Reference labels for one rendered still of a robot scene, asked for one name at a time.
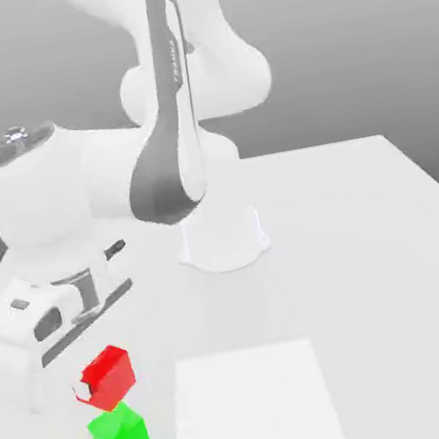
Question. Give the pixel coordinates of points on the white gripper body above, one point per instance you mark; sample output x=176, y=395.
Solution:
x=68, y=353

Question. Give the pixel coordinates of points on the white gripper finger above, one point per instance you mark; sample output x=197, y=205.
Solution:
x=81, y=391

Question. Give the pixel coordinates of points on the small red cube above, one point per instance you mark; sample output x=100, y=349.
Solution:
x=109, y=379

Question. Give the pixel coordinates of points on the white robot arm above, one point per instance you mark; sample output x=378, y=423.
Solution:
x=51, y=184

